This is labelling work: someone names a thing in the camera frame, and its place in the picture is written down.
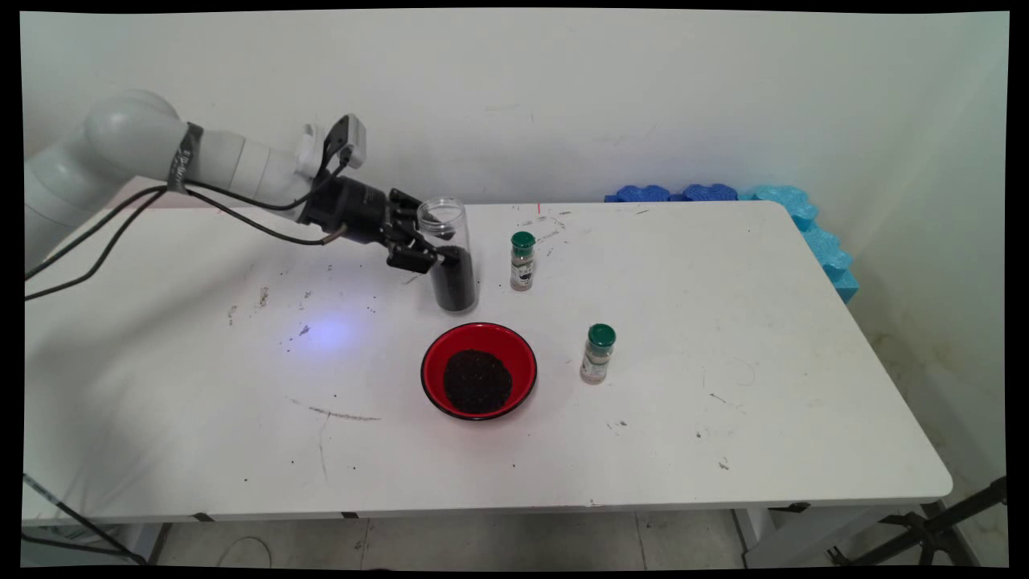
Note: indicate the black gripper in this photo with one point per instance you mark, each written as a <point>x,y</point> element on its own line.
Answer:
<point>358,211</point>

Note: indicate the clear jar with dark seeds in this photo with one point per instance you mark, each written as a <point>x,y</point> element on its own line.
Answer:
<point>456,285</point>

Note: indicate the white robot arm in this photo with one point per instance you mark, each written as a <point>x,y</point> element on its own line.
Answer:
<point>233,161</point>

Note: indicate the green cap spice bottle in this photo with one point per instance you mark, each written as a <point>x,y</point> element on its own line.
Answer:
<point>597,362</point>
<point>522,269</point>

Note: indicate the red bowl with black rim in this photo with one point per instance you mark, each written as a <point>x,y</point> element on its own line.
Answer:
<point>434,362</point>

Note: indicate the dark seed pile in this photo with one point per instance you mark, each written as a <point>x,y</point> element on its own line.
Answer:
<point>477,382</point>

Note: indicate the dark blue foam tile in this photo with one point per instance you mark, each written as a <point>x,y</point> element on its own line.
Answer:
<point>639,194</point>
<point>710,192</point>

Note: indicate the light blue foam mat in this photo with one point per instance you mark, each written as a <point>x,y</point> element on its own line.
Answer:
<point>820,241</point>

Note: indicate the black tripod stand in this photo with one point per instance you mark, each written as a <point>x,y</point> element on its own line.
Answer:
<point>932,531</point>

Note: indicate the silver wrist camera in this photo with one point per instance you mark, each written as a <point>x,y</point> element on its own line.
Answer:
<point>351,137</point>

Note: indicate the white table leg frame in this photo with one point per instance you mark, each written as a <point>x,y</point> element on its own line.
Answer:
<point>804,539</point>

